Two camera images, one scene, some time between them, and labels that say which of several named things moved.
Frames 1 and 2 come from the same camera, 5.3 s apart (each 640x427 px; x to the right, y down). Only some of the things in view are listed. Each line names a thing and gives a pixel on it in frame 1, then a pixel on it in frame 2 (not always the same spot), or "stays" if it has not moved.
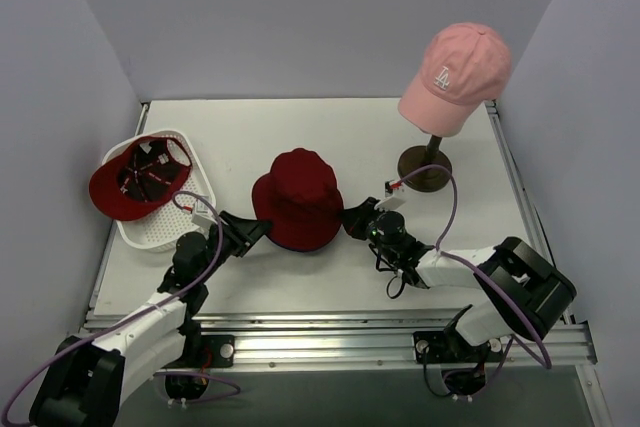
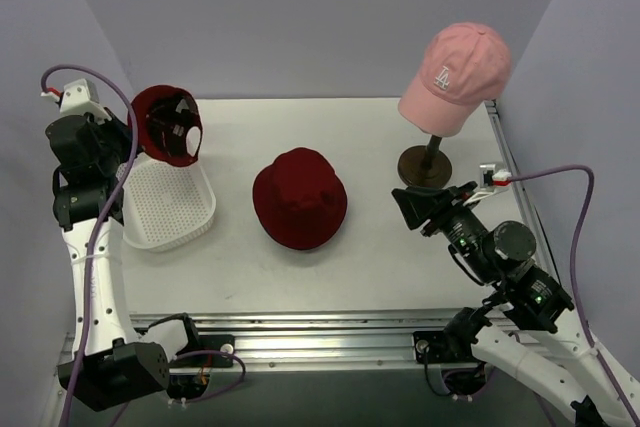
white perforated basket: [182, 216] stays
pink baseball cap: [464, 65] stays
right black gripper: [364, 217] to [435, 210]
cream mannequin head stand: [430, 180] stays
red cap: [142, 175] to [169, 125]
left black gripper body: [239, 233] to [123, 132]
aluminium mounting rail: [349, 340] stays
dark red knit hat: [300, 198] stays
